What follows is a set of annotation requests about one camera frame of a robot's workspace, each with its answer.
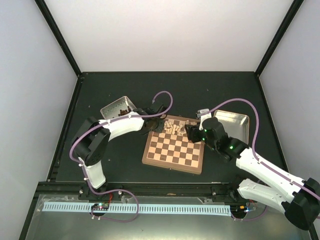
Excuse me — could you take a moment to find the wooden chess board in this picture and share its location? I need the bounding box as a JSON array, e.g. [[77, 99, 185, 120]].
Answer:
[[142, 115, 205, 175]]

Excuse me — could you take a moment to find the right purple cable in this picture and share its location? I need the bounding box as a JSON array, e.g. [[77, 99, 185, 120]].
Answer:
[[208, 98, 320, 198]]

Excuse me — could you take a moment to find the black frame post right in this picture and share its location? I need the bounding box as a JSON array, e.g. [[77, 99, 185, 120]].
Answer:
[[255, 0, 304, 77]]

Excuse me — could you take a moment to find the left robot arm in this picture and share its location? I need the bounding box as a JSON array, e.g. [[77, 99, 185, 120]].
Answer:
[[69, 106, 167, 200]]

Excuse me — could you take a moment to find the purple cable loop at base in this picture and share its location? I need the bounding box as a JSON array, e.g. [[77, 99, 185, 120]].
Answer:
[[89, 188, 143, 223]]

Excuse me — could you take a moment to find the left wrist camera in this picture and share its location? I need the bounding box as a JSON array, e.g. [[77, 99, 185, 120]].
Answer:
[[146, 102, 167, 118]]

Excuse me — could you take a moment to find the pile of light chess pieces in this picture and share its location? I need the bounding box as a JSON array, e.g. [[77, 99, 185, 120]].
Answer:
[[163, 119, 197, 136]]

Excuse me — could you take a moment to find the light blue slotted cable duct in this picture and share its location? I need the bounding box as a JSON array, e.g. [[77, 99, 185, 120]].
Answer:
[[42, 202, 231, 217]]

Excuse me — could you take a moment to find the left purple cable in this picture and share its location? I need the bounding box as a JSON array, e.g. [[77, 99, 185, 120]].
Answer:
[[69, 90, 174, 196]]

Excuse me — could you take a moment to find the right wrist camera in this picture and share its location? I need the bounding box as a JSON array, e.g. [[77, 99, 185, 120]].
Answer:
[[196, 108, 212, 131]]

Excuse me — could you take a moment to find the yellow tin box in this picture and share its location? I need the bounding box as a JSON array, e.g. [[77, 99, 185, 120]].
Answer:
[[213, 110, 250, 145]]

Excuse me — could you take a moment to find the black frame post left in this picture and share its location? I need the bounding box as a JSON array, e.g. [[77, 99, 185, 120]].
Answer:
[[34, 0, 82, 77]]

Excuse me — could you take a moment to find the pink embossed tin box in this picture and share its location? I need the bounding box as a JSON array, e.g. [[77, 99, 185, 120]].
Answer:
[[100, 96, 136, 120]]

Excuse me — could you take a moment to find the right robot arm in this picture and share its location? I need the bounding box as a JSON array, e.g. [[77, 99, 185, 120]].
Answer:
[[184, 117, 320, 231]]

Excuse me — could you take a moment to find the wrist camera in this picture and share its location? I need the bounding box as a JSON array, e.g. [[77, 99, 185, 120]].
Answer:
[[196, 108, 212, 131], [146, 102, 167, 118]]

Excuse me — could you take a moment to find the pile of dark chess pieces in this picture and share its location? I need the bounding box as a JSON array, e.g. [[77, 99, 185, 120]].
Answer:
[[118, 106, 132, 117]]

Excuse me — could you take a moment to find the black frame post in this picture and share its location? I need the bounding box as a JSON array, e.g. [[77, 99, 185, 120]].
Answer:
[[34, 0, 82, 77], [255, 0, 304, 77]]

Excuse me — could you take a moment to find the small circuit board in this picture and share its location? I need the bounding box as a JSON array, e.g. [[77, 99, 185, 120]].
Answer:
[[91, 203, 110, 211]]

